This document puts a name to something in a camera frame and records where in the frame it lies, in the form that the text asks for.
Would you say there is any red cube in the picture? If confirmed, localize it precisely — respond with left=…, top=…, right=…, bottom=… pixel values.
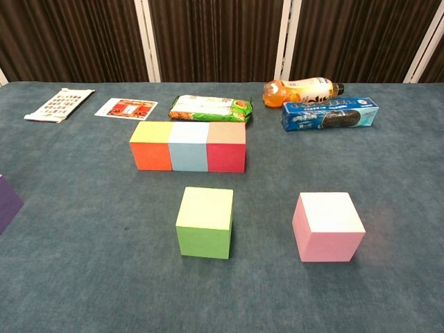
left=206, top=122, right=247, bottom=173

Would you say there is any light blue cube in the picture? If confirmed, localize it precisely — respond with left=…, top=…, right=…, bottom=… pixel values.
left=168, top=121, right=211, bottom=173

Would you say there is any orange cube with yellow face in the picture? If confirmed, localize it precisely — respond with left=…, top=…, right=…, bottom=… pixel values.
left=129, top=121, right=174, bottom=171

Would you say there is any pink cube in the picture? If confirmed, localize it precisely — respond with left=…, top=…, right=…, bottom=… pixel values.
left=291, top=191, right=366, bottom=263

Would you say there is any purple cube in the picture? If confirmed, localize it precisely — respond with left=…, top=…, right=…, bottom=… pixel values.
left=0, top=174, right=25, bottom=236

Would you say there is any green and white snack packet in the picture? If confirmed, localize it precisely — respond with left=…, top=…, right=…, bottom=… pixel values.
left=168, top=94, right=253, bottom=126

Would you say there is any green cube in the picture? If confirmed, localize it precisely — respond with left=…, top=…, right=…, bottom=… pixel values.
left=175, top=186, right=234, bottom=260

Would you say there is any blue cookie box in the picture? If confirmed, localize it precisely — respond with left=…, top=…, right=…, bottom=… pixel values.
left=280, top=96, right=379, bottom=133

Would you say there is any orange drink bottle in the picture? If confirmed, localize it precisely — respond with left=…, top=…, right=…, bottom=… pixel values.
left=262, top=77, right=345, bottom=108

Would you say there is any white card with red picture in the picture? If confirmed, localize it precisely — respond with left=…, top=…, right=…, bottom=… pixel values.
left=94, top=98, right=159, bottom=121

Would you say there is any dark brown ribbed partition panel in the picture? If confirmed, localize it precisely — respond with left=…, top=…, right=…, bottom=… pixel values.
left=289, top=0, right=438, bottom=84
left=148, top=0, right=286, bottom=83
left=419, top=33, right=444, bottom=84
left=0, top=0, right=150, bottom=83

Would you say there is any blue-grey table mat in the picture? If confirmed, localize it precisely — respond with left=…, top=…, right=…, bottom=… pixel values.
left=0, top=81, right=444, bottom=333

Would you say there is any white sheet with red prints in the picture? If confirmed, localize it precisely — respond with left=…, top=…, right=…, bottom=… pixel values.
left=23, top=87, right=96, bottom=124

